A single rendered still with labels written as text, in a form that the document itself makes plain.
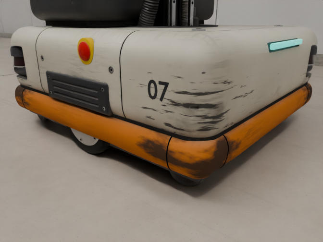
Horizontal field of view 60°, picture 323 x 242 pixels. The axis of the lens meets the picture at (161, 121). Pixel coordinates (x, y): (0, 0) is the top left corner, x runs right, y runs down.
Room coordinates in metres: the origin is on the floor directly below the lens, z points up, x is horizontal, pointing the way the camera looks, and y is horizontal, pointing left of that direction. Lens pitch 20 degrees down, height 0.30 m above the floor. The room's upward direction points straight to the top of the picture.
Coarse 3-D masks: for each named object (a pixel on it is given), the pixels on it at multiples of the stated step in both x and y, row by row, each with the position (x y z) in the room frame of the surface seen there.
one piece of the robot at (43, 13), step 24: (48, 0) 0.71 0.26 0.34; (72, 0) 0.64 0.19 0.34; (96, 0) 0.65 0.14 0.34; (120, 0) 0.70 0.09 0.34; (144, 0) 0.70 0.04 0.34; (168, 0) 0.76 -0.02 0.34; (192, 0) 0.82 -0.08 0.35; (48, 24) 0.77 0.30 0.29; (72, 24) 0.70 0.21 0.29; (96, 24) 0.68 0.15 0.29; (120, 24) 0.73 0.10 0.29; (144, 24) 0.70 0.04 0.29; (168, 24) 0.76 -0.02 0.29; (192, 24) 0.82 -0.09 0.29
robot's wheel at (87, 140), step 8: (72, 128) 0.63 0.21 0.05; (72, 136) 0.63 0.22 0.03; (80, 136) 0.60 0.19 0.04; (88, 136) 0.58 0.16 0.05; (80, 144) 0.61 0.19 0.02; (88, 144) 0.59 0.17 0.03; (96, 144) 0.57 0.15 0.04; (104, 144) 0.55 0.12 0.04; (88, 152) 0.59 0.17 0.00; (96, 152) 0.57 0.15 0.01
